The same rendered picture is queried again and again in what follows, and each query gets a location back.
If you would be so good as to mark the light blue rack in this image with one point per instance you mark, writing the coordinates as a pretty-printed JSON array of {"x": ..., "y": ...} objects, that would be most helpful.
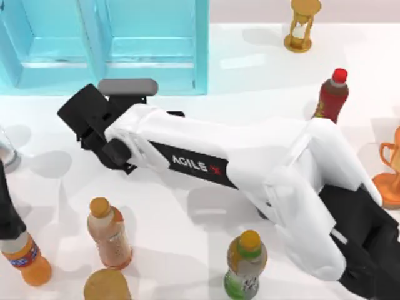
[{"x": 150, "y": 40}]

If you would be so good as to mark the orange cap peach bottle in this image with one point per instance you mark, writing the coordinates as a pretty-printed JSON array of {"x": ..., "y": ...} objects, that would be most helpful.
[{"x": 111, "y": 240}]

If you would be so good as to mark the orange bottle blue label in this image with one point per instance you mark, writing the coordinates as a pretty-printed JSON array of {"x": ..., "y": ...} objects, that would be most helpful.
[{"x": 29, "y": 262}]

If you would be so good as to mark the pale grey rounded box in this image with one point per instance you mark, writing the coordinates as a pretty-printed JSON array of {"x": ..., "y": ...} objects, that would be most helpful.
[{"x": 128, "y": 86}]

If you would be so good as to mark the orange trophy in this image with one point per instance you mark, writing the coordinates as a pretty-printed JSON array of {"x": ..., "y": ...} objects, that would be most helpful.
[{"x": 389, "y": 187}]

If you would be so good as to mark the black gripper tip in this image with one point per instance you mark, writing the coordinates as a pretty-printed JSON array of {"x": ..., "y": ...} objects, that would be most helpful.
[{"x": 7, "y": 212}]

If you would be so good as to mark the clear glass cup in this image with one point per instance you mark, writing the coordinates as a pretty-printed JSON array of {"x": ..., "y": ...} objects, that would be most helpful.
[{"x": 7, "y": 156}]

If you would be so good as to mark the yellow cap green bottle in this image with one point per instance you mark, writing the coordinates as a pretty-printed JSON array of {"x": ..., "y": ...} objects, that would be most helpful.
[{"x": 245, "y": 268}]

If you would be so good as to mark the red cap brown bottle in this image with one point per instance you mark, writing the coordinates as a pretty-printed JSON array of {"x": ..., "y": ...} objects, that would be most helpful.
[{"x": 332, "y": 97}]

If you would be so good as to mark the golden hourglass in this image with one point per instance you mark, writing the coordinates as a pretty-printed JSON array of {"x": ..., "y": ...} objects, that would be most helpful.
[{"x": 300, "y": 39}]

